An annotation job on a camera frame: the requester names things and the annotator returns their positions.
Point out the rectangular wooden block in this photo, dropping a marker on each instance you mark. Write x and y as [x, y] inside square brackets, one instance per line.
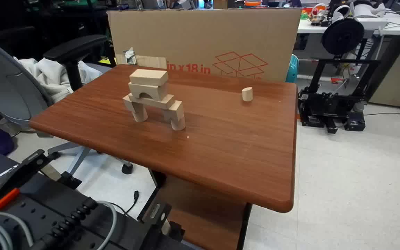
[147, 77]

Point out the wooden leg block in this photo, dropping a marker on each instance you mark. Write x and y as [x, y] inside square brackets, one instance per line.
[176, 115]
[140, 111]

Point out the small rounded wooden block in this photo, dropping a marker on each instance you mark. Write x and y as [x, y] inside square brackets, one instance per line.
[247, 95]

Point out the wooden arch block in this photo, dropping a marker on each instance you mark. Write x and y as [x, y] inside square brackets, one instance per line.
[137, 90]

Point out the black chair caster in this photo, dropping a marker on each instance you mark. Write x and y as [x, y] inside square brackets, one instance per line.
[126, 168]

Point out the large cardboard box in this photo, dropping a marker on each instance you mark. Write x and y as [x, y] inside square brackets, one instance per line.
[200, 36]

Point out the small white tag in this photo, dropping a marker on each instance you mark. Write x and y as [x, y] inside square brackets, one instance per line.
[129, 56]

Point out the teal object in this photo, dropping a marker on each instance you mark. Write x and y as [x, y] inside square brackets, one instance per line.
[293, 68]

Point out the black 3D printer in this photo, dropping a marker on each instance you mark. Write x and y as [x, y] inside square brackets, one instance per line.
[329, 104]

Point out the black office chair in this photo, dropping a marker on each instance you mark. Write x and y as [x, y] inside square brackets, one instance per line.
[76, 49]

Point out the white cloth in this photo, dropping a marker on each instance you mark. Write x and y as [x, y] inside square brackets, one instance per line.
[51, 77]

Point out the black filament spool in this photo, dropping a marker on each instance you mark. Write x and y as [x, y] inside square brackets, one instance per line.
[341, 35]

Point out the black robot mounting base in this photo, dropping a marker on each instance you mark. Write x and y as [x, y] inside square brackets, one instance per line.
[55, 217]

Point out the grey office chair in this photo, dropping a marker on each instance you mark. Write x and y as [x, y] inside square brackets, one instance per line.
[5, 88]

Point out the white desk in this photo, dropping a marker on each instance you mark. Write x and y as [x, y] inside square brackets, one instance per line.
[394, 25]

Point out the wooden table pedestal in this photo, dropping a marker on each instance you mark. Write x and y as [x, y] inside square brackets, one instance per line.
[204, 217]

